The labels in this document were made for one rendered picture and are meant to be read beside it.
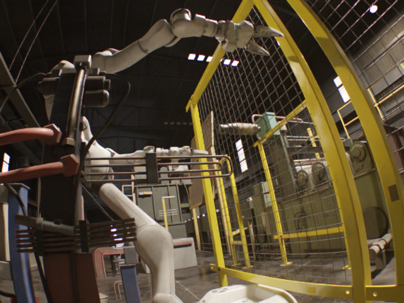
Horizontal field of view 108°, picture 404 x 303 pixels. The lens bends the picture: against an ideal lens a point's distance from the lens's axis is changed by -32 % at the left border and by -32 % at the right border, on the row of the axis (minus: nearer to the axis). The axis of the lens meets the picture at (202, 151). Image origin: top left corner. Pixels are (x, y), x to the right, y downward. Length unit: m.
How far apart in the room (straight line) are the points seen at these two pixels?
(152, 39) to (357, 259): 0.93
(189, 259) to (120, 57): 3.89
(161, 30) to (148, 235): 0.72
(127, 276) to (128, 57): 1.34
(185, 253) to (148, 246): 3.41
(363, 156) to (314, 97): 1.90
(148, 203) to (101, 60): 4.34
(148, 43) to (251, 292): 1.25
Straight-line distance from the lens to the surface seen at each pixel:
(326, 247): 3.07
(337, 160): 0.71
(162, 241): 0.86
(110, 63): 0.81
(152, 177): 0.55
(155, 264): 0.86
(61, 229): 0.39
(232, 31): 0.73
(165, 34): 0.71
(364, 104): 0.66
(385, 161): 0.63
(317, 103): 0.76
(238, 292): 1.25
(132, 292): 1.62
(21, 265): 0.96
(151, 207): 4.94
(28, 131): 0.42
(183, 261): 4.24
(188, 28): 0.69
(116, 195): 0.93
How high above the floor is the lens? 0.74
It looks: 20 degrees up
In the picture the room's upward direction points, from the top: 10 degrees counter-clockwise
